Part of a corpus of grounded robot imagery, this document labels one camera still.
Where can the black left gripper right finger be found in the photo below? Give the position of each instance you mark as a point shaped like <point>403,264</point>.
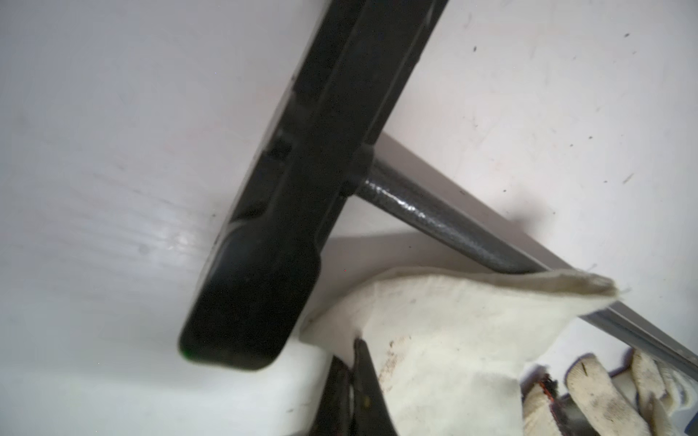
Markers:
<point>371,416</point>

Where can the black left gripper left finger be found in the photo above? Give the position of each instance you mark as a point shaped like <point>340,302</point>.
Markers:
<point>333,417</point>

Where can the black garment rack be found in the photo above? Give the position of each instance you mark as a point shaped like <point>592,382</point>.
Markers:
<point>317,152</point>

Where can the beige glove middle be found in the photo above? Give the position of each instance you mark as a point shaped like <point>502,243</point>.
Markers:
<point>640,400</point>

